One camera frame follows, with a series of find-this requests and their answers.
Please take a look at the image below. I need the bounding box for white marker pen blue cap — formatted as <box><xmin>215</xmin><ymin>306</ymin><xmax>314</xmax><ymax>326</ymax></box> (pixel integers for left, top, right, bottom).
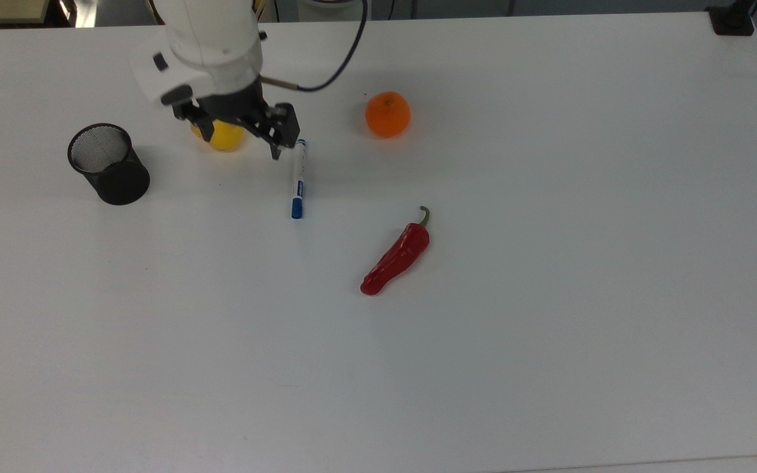
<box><xmin>290</xmin><ymin>139</ymin><xmax>308</xmax><ymax>219</ymax></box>

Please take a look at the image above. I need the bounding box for black table clamp mount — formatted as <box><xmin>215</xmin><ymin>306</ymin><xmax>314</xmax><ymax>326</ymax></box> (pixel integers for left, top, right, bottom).
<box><xmin>706</xmin><ymin>0</ymin><xmax>757</xmax><ymax>37</ymax></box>

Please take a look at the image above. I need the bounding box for red chili pepper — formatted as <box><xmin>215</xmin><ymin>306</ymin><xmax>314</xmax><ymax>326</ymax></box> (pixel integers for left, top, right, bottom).
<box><xmin>360</xmin><ymin>206</ymin><xmax>431</xmax><ymax>296</ymax></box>

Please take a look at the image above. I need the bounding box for white neighbouring table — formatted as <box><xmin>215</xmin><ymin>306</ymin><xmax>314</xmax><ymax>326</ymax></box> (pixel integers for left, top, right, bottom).
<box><xmin>503</xmin><ymin>453</ymin><xmax>757</xmax><ymax>473</ymax></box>

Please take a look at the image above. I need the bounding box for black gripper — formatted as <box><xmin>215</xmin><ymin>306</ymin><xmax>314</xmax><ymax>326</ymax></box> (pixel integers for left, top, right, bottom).
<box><xmin>172</xmin><ymin>84</ymin><xmax>302</xmax><ymax>161</ymax></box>

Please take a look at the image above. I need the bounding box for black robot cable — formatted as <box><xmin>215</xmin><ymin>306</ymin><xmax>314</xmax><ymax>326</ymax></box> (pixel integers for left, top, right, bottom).
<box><xmin>260</xmin><ymin>0</ymin><xmax>370</xmax><ymax>93</ymax></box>

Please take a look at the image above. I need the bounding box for black mesh pen cup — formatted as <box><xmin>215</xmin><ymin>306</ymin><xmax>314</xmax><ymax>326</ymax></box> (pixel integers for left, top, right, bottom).
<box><xmin>68</xmin><ymin>123</ymin><xmax>151</xmax><ymax>206</ymax></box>

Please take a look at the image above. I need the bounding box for orange plastic mandarin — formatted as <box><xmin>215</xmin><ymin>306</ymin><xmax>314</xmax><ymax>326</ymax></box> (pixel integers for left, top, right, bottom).
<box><xmin>365</xmin><ymin>91</ymin><xmax>411</xmax><ymax>139</ymax></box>

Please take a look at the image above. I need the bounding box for light wooden board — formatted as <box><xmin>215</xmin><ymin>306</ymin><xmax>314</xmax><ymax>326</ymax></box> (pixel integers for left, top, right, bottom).
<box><xmin>0</xmin><ymin>0</ymin><xmax>51</xmax><ymax>24</ymax></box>

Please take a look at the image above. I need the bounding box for yellow lemon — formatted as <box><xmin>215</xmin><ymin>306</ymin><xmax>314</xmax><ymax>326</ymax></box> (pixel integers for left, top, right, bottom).
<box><xmin>190</xmin><ymin>118</ymin><xmax>246</xmax><ymax>152</ymax></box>

